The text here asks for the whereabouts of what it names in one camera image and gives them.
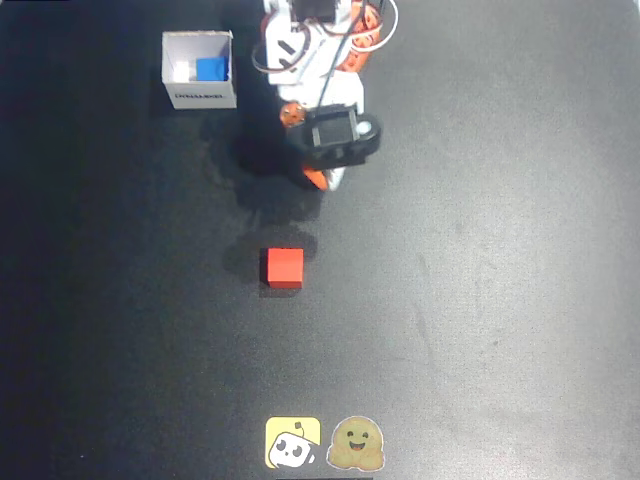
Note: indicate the blue cube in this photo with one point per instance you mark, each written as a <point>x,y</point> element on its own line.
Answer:
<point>212,69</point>

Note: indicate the white and orange robot arm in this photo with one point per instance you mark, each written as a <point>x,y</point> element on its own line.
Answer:
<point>285,35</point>

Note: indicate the red cube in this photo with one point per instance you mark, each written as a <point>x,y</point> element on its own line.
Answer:
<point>285,267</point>

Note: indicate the white cardboard box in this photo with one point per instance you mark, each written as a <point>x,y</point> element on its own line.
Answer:
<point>200,95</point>

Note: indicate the black oval webcam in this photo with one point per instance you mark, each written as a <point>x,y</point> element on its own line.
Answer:
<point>367,142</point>

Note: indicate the yellow robot sticker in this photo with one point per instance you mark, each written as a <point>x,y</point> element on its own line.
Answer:
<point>292,442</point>

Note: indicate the hugging face emoji sticker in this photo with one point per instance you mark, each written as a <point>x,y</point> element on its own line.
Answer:
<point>356,444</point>

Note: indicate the black camera mount frame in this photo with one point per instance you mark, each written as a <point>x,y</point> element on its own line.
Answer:
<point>334,129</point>

